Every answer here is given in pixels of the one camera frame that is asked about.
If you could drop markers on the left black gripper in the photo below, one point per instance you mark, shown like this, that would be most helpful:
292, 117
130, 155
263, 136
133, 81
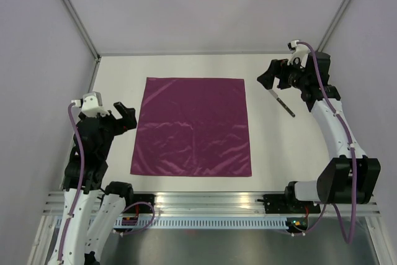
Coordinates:
127, 113

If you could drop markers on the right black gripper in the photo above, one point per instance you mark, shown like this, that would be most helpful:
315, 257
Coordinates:
267, 79

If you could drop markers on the table knife black handle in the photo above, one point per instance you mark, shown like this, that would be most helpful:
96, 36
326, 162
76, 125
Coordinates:
281, 102

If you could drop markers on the purple satin napkin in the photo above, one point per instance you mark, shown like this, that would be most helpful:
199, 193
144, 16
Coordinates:
193, 127

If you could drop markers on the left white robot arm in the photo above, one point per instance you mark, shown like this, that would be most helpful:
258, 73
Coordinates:
89, 210

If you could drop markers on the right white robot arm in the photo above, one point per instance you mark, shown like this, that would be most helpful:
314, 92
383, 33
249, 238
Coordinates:
350, 171

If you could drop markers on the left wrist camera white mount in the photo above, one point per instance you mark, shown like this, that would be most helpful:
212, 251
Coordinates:
91, 105

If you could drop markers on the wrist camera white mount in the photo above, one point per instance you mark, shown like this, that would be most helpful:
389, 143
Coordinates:
91, 105
299, 50

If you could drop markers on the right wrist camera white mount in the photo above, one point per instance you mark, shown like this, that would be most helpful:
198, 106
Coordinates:
299, 50

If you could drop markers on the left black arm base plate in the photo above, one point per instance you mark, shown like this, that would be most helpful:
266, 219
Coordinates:
141, 204

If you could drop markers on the aluminium front rail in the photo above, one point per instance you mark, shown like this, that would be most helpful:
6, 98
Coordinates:
211, 204

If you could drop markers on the white slotted cable duct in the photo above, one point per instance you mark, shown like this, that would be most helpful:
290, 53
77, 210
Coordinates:
209, 223

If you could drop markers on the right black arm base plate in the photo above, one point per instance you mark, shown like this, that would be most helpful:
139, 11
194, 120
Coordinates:
279, 204

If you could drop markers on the right aluminium frame post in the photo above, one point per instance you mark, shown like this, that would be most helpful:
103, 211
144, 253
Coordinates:
339, 14

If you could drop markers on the aluminium frame post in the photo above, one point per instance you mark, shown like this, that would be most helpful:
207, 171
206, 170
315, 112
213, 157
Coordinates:
72, 12
339, 14

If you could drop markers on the left aluminium frame post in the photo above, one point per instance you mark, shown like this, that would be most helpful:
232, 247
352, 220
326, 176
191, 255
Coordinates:
72, 12

